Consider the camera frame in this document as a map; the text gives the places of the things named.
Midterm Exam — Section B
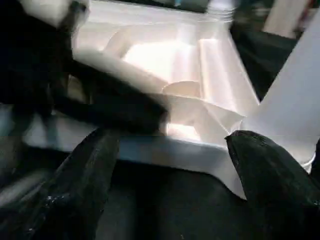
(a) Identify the black plastic mat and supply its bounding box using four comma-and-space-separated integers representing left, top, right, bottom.
0, 20, 320, 240

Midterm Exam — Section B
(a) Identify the white plastic table top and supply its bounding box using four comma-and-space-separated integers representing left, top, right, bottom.
20, 0, 261, 201

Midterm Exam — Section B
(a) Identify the white plastic table leg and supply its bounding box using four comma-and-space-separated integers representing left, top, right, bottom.
241, 7, 320, 173
206, 0, 237, 23

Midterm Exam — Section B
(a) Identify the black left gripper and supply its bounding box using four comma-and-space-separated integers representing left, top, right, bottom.
0, 0, 86, 118

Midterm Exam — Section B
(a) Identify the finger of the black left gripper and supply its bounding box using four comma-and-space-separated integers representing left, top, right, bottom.
52, 60, 171, 136

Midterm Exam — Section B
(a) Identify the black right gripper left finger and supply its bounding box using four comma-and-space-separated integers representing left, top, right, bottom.
0, 126, 122, 240

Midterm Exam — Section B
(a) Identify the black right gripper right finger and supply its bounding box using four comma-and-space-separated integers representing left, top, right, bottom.
225, 130, 320, 240

